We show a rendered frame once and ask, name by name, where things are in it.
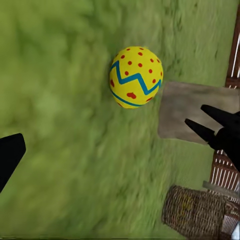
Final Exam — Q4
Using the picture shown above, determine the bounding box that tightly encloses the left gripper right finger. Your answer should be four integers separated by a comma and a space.
224, 132, 240, 172

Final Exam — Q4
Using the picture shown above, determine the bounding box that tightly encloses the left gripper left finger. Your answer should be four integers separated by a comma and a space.
0, 133, 26, 193

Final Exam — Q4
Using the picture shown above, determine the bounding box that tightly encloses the wicker basket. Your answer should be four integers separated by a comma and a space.
161, 185, 235, 240

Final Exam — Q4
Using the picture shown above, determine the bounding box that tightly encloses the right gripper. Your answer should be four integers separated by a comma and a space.
184, 104, 240, 151

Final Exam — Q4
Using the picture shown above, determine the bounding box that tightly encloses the easter egg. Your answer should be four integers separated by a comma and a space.
109, 45, 164, 109

